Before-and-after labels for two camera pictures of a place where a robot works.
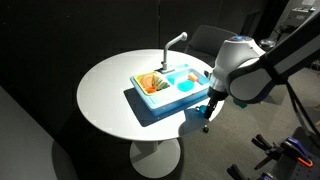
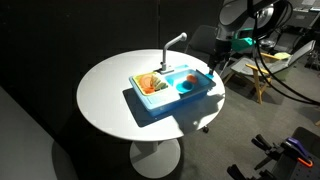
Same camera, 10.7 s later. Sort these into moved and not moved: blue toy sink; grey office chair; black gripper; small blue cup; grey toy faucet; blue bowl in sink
Moved: black gripper; small blue cup
Not moved: blue bowl in sink; grey toy faucet; grey office chair; blue toy sink
